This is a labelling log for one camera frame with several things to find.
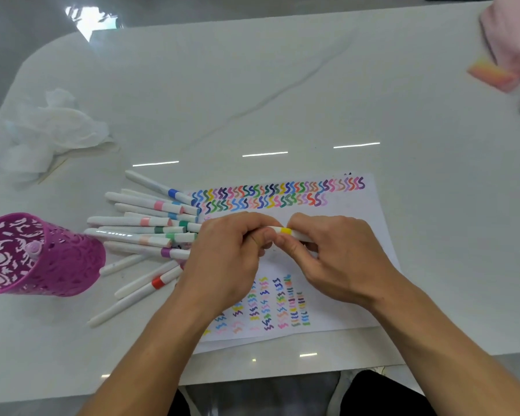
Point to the crumpled white tissue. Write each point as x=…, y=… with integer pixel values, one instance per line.
x=60, y=129

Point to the black trousers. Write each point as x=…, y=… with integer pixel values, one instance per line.
x=381, y=398

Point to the person's left forearm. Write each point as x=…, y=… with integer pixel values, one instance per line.
x=143, y=363

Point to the person's left hand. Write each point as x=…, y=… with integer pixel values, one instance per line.
x=221, y=264

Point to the lilac banded white marker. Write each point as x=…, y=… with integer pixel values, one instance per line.
x=34, y=249

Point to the person's right white shoe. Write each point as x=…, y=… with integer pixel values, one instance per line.
x=346, y=389

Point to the bunch of white markers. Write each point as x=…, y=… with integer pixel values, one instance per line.
x=134, y=220

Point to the pink pencil case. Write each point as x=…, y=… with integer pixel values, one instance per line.
x=511, y=34

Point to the pink perforated pen holder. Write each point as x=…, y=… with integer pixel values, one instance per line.
x=73, y=264

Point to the person's right forearm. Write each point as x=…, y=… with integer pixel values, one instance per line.
x=450, y=350

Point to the yellow banded white marker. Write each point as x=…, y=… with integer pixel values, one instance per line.
x=286, y=230

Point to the pink yellow eraser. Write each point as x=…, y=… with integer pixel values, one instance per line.
x=492, y=75

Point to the person's right hand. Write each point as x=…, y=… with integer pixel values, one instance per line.
x=342, y=259

